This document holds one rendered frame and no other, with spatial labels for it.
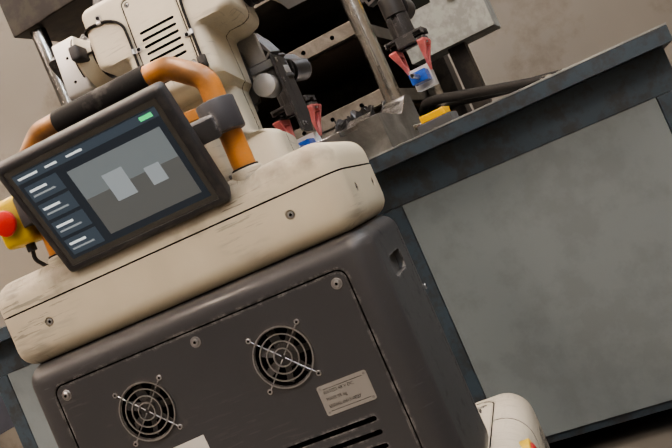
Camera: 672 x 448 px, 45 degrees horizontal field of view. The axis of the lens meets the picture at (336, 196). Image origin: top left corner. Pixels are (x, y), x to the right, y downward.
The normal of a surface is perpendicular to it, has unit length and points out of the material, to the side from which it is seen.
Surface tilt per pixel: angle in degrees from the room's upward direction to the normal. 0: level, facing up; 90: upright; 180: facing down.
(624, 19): 90
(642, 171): 90
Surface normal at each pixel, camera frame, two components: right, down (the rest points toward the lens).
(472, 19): -0.33, 0.12
